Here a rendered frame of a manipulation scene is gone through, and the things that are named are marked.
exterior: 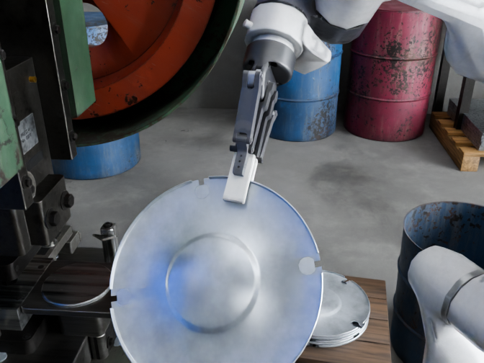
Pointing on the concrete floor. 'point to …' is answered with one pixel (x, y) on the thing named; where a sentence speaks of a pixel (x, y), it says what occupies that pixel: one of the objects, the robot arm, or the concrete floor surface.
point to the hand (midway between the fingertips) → (240, 179)
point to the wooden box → (333, 353)
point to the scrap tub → (423, 217)
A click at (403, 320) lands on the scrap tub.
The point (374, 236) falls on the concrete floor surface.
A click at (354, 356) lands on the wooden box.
